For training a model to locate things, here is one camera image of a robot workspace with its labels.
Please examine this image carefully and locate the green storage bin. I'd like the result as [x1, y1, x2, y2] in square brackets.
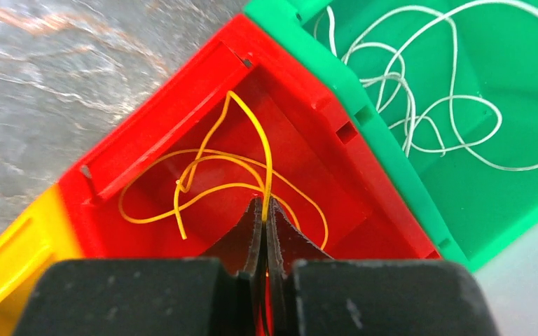
[244, 1, 538, 270]

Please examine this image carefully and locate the yellow storage bin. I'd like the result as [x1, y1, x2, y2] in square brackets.
[0, 184, 84, 335]

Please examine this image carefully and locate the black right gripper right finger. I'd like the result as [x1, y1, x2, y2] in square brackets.
[265, 199, 499, 335]

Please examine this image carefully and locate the yellow cable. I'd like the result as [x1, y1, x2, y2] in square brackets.
[118, 90, 329, 251]

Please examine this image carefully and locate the red storage bin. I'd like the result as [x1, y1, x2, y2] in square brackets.
[59, 14, 440, 260]

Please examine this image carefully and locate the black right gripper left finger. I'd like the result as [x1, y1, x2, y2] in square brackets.
[14, 199, 265, 335]

